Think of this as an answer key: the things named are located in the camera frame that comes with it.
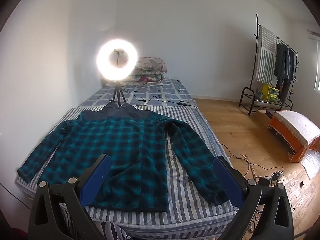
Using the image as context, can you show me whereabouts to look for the teal plaid fleece jacket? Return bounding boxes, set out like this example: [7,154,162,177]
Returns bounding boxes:
[17,103,228,212]

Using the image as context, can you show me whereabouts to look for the black clothes rack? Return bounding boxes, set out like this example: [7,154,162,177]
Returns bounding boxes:
[239,19,299,115]

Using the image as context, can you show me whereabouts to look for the dark hanging clothes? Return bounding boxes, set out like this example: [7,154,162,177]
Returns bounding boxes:
[274,43,297,103]

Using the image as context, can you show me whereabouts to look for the orange stool with white cloth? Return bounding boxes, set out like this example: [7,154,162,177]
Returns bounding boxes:
[268,111,319,163]

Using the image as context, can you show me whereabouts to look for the yellow crate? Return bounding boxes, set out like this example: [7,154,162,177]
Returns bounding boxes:
[262,84,279,103]

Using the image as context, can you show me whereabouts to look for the blue checked bed sheet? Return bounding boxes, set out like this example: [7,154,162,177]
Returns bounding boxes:
[80,78,197,107]

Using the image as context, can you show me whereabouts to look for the folded floral quilts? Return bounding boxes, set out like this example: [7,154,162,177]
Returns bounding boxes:
[128,57,168,83]

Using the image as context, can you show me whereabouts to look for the striped hanging towel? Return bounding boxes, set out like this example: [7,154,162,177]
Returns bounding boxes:
[255,25,277,86]

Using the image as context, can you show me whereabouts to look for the floor cables and power strip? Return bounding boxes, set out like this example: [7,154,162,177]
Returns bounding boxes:
[220,143,286,185]

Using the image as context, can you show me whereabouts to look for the black cable on bed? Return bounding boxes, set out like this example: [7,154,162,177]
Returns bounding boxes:
[122,87,189,106]

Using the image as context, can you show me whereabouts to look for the ring light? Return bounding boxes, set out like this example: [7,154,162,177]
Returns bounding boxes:
[95,39,138,81]

